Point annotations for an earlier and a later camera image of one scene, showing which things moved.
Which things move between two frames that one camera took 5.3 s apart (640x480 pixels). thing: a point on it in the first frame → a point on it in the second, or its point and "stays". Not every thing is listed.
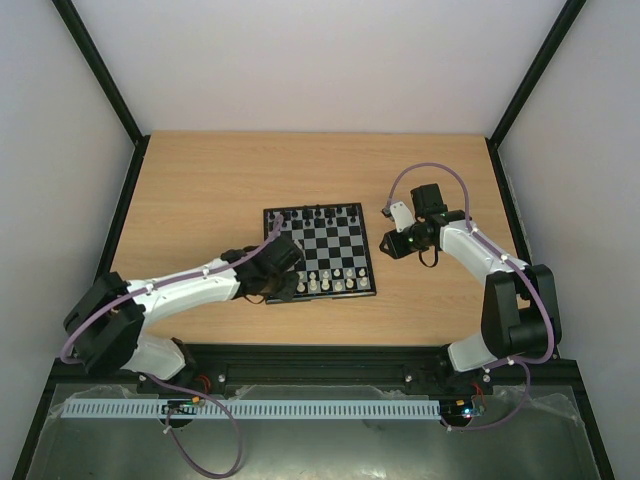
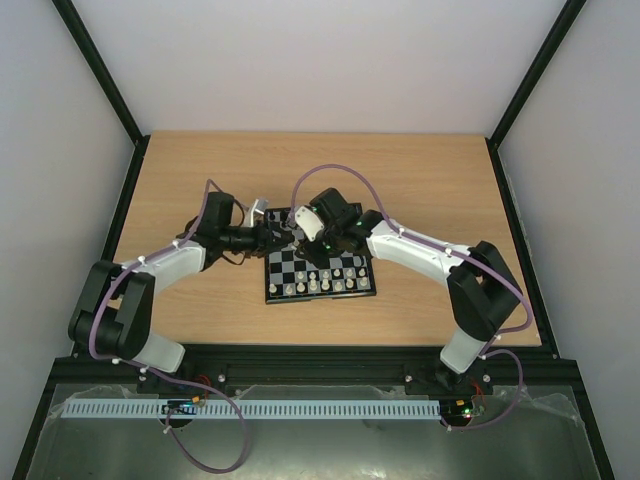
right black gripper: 393,244 → 314,245
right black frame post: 566,16 stays
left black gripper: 288,292 → 265,238
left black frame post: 108,83 stays
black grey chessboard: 336,258 stays
